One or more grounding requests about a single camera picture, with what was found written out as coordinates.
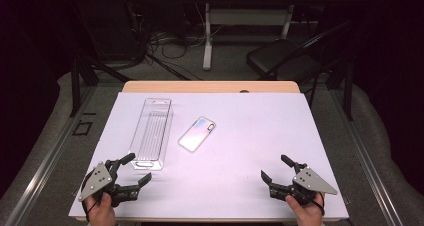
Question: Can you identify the person's right hand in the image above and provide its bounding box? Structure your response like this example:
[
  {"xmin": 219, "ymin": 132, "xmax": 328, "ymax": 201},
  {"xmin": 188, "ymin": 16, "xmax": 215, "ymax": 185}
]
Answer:
[{"xmin": 285, "ymin": 192, "xmax": 326, "ymax": 226}]

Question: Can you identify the bundle of floor cables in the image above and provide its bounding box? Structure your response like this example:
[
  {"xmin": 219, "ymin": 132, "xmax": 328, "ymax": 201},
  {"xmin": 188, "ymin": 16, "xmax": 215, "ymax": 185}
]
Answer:
[{"xmin": 146, "ymin": 2, "xmax": 214, "ymax": 61}]

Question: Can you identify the grey metal floor rail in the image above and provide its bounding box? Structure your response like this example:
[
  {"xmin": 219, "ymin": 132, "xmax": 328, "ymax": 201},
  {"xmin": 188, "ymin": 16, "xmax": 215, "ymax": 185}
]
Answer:
[
  {"xmin": 3, "ymin": 85, "xmax": 98, "ymax": 226},
  {"xmin": 328, "ymin": 85, "xmax": 406, "ymax": 226}
]

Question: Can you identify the iridescent clear phone case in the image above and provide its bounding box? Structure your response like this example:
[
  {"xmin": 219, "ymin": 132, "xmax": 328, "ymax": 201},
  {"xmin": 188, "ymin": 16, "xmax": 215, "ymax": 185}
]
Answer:
[{"xmin": 177, "ymin": 116, "xmax": 217, "ymax": 153}]

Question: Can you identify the right hand-held gripper black cable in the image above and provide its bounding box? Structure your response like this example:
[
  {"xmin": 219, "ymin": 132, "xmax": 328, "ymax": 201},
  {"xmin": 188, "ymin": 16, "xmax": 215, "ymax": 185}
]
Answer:
[{"xmin": 309, "ymin": 192, "xmax": 327, "ymax": 217}]

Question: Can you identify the left hand-held gripper black cable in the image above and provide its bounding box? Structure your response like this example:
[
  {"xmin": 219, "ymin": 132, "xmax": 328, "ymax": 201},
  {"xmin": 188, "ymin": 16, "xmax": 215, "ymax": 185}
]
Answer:
[{"xmin": 80, "ymin": 170, "xmax": 103, "ymax": 222}]

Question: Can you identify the black metal stand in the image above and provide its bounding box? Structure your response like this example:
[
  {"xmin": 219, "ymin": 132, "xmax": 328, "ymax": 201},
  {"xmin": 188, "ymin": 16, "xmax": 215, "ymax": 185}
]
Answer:
[
  {"xmin": 343, "ymin": 57, "xmax": 355, "ymax": 122},
  {"xmin": 68, "ymin": 0, "xmax": 134, "ymax": 118}
]

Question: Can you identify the clear plastic organizer bin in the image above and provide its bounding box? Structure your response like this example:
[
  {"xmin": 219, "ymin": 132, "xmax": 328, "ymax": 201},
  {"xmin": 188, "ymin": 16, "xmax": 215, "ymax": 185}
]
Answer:
[{"xmin": 128, "ymin": 97, "xmax": 174, "ymax": 171}]

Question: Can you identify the white table sheet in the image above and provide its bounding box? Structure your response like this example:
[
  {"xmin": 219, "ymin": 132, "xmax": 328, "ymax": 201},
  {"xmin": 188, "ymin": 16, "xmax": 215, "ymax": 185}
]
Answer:
[{"xmin": 68, "ymin": 91, "xmax": 350, "ymax": 220}]

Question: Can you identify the hand-held gripper black cable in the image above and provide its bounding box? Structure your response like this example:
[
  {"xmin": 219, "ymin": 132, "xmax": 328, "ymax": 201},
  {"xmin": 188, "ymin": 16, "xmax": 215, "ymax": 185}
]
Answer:
[
  {"xmin": 309, "ymin": 192, "xmax": 327, "ymax": 217},
  {"xmin": 80, "ymin": 170, "xmax": 103, "ymax": 222}
]

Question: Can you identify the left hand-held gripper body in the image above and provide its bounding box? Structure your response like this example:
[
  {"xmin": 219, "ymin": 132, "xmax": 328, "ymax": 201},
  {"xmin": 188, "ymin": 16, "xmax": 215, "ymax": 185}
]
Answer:
[{"xmin": 78, "ymin": 159, "xmax": 141, "ymax": 208}]

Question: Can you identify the black folding chair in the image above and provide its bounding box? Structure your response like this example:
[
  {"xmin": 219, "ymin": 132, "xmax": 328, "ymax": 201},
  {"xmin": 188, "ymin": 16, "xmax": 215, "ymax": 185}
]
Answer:
[{"xmin": 245, "ymin": 19, "xmax": 354, "ymax": 122}]

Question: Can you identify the white desk with metal legs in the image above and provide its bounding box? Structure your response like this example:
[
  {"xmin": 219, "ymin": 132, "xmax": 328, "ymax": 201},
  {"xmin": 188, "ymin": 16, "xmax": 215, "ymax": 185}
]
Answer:
[{"xmin": 183, "ymin": 0, "xmax": 335, "ymax": 71}]

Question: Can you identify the person's left hand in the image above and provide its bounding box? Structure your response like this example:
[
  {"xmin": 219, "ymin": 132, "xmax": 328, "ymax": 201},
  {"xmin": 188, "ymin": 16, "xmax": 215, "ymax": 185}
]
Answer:
[{"xmin": 84, "ymin": 191, "xmax": 117, "ymax": 226}]

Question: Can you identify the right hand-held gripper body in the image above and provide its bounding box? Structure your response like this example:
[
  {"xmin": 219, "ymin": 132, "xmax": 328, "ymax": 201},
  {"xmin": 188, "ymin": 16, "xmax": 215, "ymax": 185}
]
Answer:
[{"xmin": 268, "ymin": 163, "xmax": 339, "ymax": 207}]

